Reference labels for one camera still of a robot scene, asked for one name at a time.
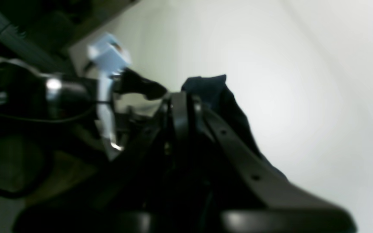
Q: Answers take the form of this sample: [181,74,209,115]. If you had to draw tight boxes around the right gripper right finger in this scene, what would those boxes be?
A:
[191,96,357,233]

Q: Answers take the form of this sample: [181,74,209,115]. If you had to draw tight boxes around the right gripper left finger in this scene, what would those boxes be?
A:
[13,92,190,233]

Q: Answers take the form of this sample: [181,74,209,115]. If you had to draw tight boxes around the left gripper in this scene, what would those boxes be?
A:
[44,68,168,161]

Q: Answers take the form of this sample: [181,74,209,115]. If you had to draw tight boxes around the black long-sleeve t-shirt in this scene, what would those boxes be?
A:
[161,74,287,233]

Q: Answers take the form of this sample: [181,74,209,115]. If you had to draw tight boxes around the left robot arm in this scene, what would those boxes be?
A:
[0,57,168,163]

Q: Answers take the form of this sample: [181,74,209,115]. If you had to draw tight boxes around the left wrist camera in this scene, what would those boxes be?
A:
[87,33,131,75]

